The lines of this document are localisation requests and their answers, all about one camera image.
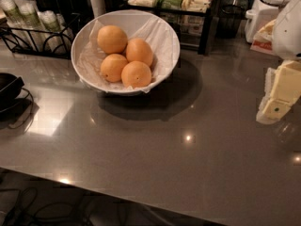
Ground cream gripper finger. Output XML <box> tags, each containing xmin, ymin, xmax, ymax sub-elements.
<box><xmin>271</xmin><ymin>60</ymin><xmax>301</xmax><ymax>120</ymax></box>
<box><xmin>256</xmin><ymin>68</ymin><xmax>278</xmax><ymax>124</ymax></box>

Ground orange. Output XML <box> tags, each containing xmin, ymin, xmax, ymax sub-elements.
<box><xmin>100</xmin><ymin>54</ymin><xmax>128</xmax><ymax>83</ymax></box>
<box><xmin>125</xmin><ymin>38</ymin><xmax>153</xmax><ymax>67</ymax></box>
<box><xmin>97</xmin><ymin>25</ymin><xmax>128</xmax><ymax>54</ymax></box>
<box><xmin>121</xmin><ymin>61</ymin><xmax>151</xmax><ymax>89</ymax></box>

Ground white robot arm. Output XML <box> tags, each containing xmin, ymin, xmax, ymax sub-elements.
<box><xmin>256</xmin><ymin>0</ymin><xmax>301</xmax><ymax>124</ymax></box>

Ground white bowl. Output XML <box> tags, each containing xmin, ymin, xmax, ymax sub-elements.
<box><xmin>71</xmin><ymin>9</ymin><xmax>182</xmax><ymax>97</ymax></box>

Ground black bowl on stand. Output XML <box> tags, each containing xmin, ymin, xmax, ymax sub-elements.
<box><xmin>0</xmin><ymin>73</ymin><xmax>34</xmax><ymax>129</ymax></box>

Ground white red card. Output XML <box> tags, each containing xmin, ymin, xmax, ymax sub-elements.
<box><xmin>250</xmin><ymin>20</ymin><xmax>275</xmax><ymax>55</ymax></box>

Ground white appliance with bowls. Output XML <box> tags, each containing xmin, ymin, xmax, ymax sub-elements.
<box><xmin>245</xmin><ymin>0</ymin><xmax>290</xmax><ymax>43</ymax></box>

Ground black mesh basket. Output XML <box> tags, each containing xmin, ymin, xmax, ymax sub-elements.
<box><xmin>216</xmin><ymin>5</ymin><xmax>245</xmax><ymax>39</ymax></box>

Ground white tall cup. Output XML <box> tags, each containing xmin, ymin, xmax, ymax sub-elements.
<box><xmin>87</xmin><ymin>0</ymin><xmax>107</xmax><ymax>19</ymax></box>

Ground paper cup stack right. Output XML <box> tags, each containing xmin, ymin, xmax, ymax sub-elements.
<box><xmin>38</xmin><ymin>10</ymin><xmax>64</xmax><ymax>55</ymax></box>

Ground paper cup stack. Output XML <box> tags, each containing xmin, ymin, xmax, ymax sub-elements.
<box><xmin>38</xmin><ymin>10</ymin><xmax>64</xmax><ymax>55</ymax></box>
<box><xmin>0</xmin><ymin>0</ymin><xmax>23</xmax><ymax>26</ymax></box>
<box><xmin>19</xmin><ymin>3</ymin><xmax>40</xmax><ymax>29</ymax></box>

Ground paper cup stack middle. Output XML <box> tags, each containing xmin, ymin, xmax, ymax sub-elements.
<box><xmin>19</xmin><ymin>3</ymin><xmax>40</xmax><ymax>29</ymax></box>

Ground paper cup stack left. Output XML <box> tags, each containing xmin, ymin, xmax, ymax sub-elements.
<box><xmin>0</xmin><ymin>0</ymin><xmax>23</xmax><ymax>26</ymax></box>

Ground black wire cup rack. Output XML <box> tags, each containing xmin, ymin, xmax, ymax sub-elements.
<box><xmin>0</xmin><ymin>13</ymin><xmax>80</xmax><ymax>59</ymax></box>

